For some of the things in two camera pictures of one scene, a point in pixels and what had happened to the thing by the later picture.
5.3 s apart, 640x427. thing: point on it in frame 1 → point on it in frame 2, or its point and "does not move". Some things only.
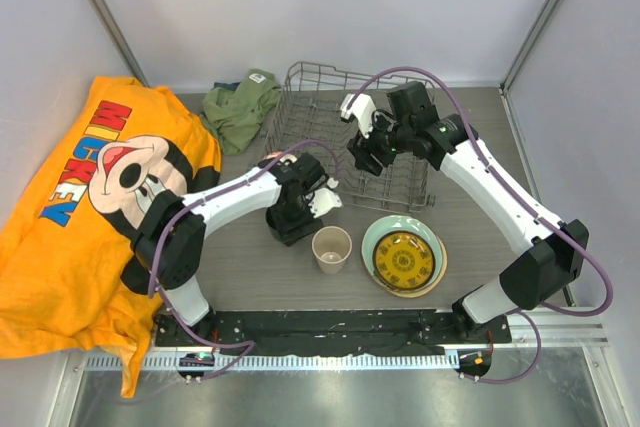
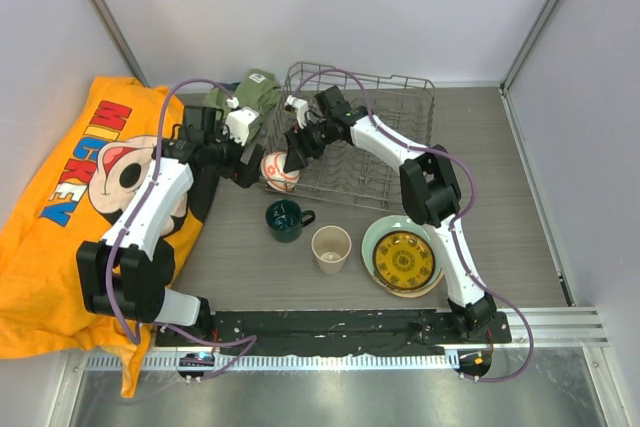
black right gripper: x=361 y=152 → x=298 y=147
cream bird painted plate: x=427 y=289 does not move
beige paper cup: x=331 y=246 does not move
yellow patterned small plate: x=403 y=260 does not move
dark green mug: x=286 y=223 does not move
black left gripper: x=311 y=224 → x=248 y=173
